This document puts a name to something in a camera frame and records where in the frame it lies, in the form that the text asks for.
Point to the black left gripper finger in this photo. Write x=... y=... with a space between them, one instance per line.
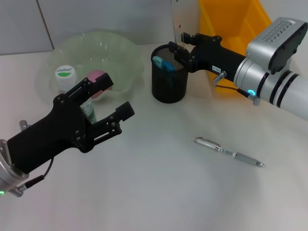
x=103 y=81
x=125 y=111

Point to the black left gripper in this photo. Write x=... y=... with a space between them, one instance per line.
x=48 y=137

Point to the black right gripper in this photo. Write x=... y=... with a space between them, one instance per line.
x=216 y=57

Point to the pink peach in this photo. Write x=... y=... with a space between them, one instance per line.
x=95 y=74

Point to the blue teal scissors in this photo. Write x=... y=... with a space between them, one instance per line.
x=166 y=65

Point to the transparent plastic ruler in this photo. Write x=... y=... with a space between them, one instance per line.
x=176 y=19

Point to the clear green-label water bottle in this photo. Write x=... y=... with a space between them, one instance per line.
x=65 y=74

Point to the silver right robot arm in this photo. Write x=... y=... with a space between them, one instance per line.
x=288 y=91

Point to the translucent green fruit plate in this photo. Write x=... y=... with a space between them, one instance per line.
x=115 y=53

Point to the black mesh pen holder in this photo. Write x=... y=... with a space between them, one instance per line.
x=168 y=93

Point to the clear grey ballpoint pen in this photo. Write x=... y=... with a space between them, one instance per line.
x=245 y=158

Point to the yellow plastic bin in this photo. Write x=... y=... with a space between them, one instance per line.
x=228 y=21

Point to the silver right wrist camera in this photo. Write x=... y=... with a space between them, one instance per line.
x=272 y=41

